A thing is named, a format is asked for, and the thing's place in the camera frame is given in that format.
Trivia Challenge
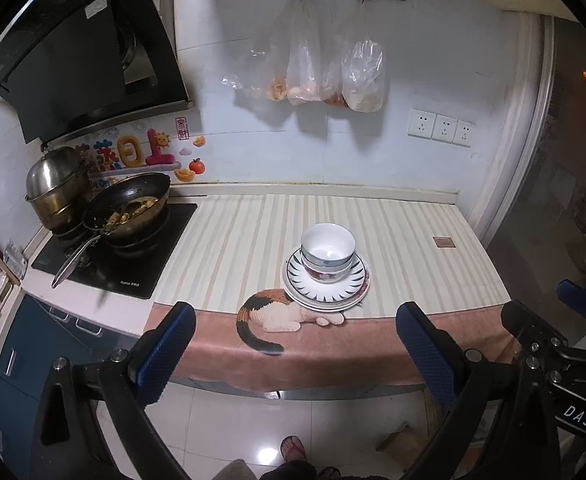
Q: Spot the white blue-rimmed bowl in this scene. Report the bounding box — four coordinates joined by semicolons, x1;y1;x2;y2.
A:
301;223;356;265
303;252;354;272

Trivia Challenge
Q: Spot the white floral plate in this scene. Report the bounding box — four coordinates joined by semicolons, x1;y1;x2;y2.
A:
282;260;371;311

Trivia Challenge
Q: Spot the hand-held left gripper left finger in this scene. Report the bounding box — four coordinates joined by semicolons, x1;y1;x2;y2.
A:
30;301;197;480

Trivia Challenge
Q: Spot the colourful lettering wall sticker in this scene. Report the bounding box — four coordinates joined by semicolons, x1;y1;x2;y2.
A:
75;128;181;172

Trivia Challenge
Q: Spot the clear bag with orange food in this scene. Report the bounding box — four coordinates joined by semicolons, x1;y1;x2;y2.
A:
222;45;290;103

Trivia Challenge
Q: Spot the stainless steel steamer pot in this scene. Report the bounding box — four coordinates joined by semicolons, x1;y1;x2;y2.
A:
25;146;94;233

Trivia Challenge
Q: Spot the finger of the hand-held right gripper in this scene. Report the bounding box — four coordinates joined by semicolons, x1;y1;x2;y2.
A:
501;300;568;361
557;280;586;323

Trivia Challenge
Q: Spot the clear plastic holder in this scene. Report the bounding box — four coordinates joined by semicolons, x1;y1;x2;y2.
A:
4;241;26;282

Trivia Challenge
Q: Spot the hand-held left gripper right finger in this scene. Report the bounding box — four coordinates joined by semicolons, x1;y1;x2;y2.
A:
395;301;556;480

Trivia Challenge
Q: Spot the clear bag with red food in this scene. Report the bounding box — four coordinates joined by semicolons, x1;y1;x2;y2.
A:
321;35;348;107

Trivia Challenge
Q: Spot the cardboard piece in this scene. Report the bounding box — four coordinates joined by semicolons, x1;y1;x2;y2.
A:
375;422;426;456

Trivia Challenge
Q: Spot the white window frame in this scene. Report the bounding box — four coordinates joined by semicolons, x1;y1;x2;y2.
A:
473;15;556;251

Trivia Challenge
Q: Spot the black glass cooktop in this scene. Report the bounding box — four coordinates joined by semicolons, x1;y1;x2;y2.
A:
31;202;198;301

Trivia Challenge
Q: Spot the person's dark clothing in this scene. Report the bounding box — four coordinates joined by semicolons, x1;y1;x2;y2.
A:
213;458;324;480

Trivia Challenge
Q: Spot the striped cat-print table cloth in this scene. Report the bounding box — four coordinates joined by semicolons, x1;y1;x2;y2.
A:
143;194;521;393

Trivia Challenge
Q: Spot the clear bag with pale food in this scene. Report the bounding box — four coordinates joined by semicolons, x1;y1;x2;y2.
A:
286;0;322;107

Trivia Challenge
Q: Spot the black range hood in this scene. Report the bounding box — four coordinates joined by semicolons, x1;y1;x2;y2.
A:
0;0;196;143

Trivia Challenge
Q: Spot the white wall outlet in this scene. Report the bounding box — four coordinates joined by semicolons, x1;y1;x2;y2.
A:
453;119;475;148
408;108;434;139
432;113;458;143

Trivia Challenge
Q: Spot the clear bag with beige food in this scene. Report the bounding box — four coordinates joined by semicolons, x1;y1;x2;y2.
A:
342;39;388;113

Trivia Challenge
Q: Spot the white blue-striped plate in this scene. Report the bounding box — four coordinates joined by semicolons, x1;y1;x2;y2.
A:
286;250;366;306

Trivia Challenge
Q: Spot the blue kitchen cabinet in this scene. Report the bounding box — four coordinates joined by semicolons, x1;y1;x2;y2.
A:
0;294;148;480

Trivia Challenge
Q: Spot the black wok with food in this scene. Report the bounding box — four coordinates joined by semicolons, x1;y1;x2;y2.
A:
52;172;172;289

